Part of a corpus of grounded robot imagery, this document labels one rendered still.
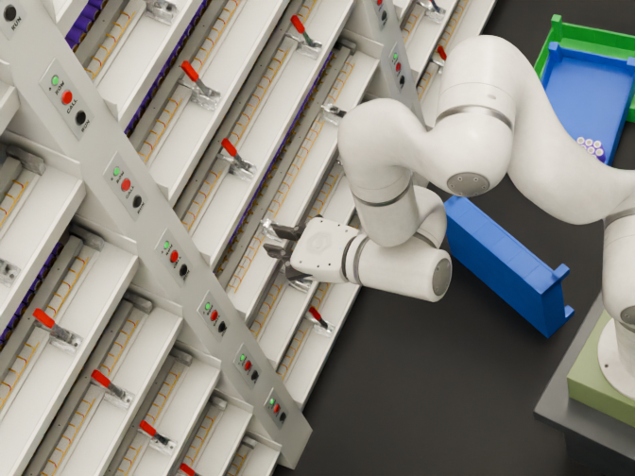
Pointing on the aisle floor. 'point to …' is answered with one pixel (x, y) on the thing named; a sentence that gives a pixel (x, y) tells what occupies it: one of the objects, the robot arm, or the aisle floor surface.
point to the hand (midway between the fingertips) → (280, 242)
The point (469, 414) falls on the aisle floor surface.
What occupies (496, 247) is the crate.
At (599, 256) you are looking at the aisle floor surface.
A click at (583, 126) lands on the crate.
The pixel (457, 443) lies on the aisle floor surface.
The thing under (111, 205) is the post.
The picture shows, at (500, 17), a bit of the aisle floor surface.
